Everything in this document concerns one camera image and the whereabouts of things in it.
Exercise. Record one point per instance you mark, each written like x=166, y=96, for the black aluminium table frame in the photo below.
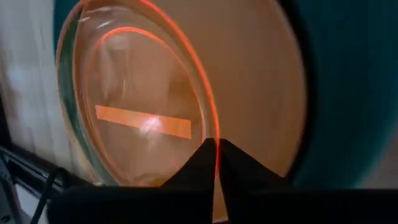
x=25, y=169

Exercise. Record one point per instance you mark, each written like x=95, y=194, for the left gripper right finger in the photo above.
x=295, y=205

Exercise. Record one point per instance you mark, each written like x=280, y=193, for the orange bowl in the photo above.
x=140, y=77

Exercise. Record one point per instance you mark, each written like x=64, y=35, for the large teal green plate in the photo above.
x=342, y=93

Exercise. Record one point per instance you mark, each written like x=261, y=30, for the brown plastic plate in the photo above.
x=255, y=93

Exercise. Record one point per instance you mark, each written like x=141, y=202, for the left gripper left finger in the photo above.
x=140, y=205

